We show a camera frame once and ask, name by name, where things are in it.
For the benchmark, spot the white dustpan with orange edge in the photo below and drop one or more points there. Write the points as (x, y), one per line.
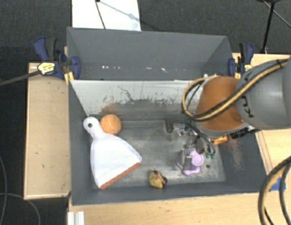
(110, 156)

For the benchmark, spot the black cylinder on white bracket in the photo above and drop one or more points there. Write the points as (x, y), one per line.
(240, 133)

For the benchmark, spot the lilac plastic toy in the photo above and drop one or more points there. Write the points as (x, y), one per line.
(196, 160)

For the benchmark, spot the yellow and black toy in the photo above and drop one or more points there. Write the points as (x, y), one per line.
(156, 179)

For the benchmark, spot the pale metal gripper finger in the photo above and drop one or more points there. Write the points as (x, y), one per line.
(184, 158)
(189, 162)

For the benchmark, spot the pale wood flat board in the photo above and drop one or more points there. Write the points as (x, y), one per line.
(48, 137)

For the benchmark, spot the orange ball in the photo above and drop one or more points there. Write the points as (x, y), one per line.
(110, 124)

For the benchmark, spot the grey metal bin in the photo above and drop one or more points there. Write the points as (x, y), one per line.
(150, 53)

